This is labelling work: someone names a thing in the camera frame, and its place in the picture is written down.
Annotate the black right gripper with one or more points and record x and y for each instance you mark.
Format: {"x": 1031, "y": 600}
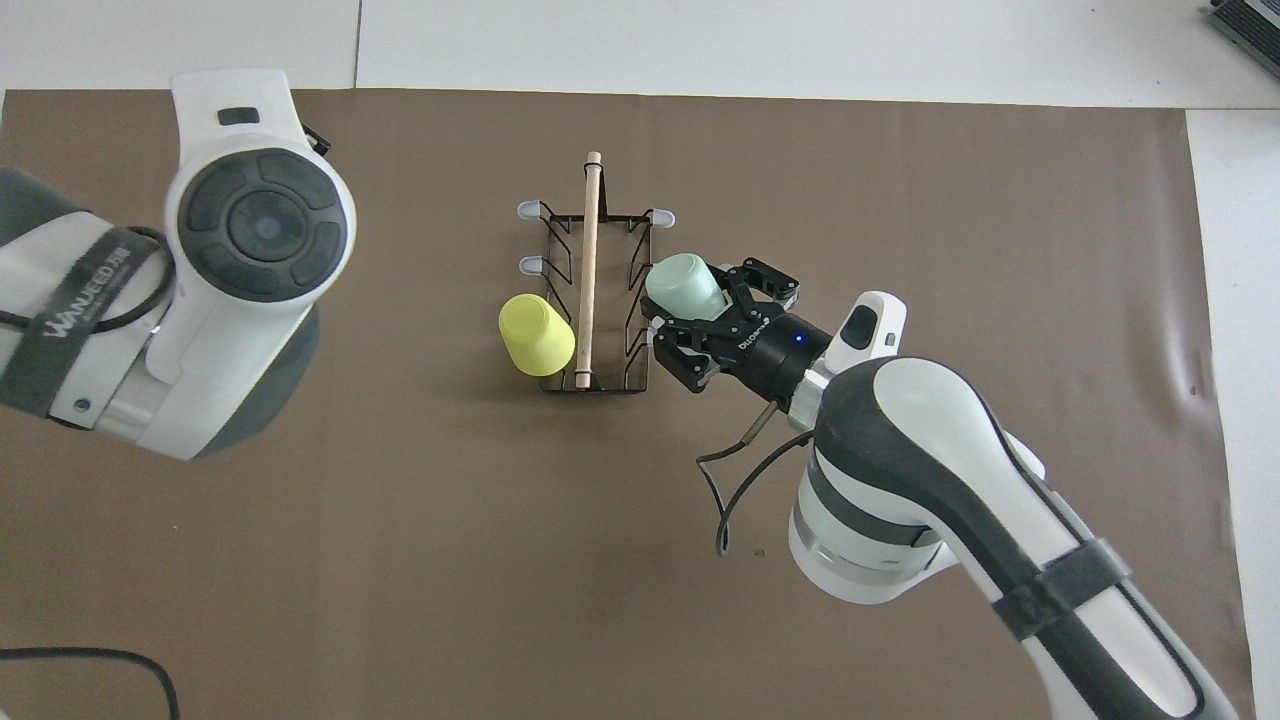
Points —
{"x": 770, "y": 350}

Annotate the light green plastic cup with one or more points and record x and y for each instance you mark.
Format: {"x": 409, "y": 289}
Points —
{"x": 685, "y": 285}

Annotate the yellow plastic cup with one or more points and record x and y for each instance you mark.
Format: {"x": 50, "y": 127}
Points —
{"x": 535, "y": 335}

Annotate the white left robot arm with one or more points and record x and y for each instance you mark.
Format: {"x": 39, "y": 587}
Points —
{"x": 200, "y": 360}

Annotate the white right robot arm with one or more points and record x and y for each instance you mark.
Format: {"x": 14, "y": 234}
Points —
{"x": 900, "y": 450}

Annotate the brown paper table mat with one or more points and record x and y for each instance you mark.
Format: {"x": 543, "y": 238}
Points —
{"x": 450, "y": 600}

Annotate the grey ribbed device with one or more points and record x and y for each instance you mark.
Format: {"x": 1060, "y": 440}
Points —
{"x": 1250, "y": 20}

